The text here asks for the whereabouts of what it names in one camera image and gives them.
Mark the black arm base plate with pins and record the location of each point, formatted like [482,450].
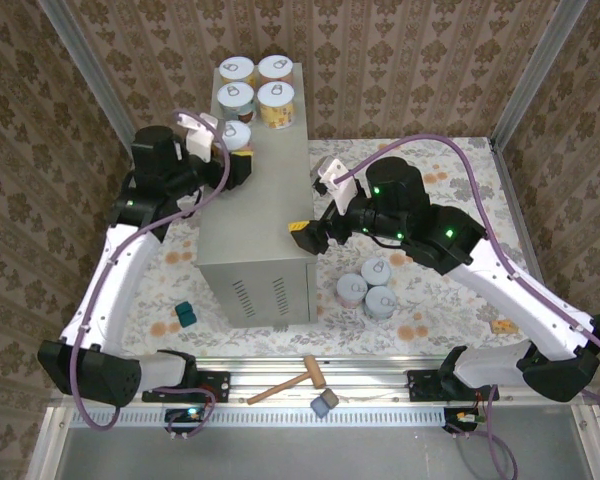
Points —
[420,387]
[217,385]

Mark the grey foam cube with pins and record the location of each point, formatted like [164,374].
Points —
[329,397]

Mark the floral tablecloth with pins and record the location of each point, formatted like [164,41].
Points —
[260,342]

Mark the yellow orange sponge block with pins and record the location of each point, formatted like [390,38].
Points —
[504,326]

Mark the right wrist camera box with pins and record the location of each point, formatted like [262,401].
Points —
[337,185]

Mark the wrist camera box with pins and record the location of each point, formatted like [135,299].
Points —
[337,185]
[200,142]

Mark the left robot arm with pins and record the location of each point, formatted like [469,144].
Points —
[115,280]

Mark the small controller board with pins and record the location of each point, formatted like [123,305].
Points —
[192,414]
[462,416]

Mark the aluminium front rail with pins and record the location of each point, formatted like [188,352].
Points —
[370,370]

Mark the can with blue brown label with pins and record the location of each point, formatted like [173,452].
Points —
[234,95]

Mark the can with teal label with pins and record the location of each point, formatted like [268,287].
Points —
[376,270]

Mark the can with salmon label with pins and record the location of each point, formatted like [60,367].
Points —
[276,67]

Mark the teal foam block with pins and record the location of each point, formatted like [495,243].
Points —
[186,315]

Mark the grey metal cabinet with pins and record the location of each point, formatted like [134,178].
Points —
[265,200]

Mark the aluminium corner post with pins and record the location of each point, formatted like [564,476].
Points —
[535,75]
[92,75]

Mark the blue foam cube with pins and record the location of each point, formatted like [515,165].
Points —
[320,408]

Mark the aluminium side rail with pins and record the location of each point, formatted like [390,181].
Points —
[512,200]
[137,157]

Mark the can with pink floral label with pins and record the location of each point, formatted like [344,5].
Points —
[352,286]

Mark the can with yellow orange label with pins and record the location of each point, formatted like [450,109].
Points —
[236,69]

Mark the can with pale blue label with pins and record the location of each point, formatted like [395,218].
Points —
[380,300]

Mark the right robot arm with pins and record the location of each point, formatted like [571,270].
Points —
[520,300]

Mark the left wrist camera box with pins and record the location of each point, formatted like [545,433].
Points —
[200,142]

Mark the wooden mallet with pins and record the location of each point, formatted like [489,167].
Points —
[315,372]

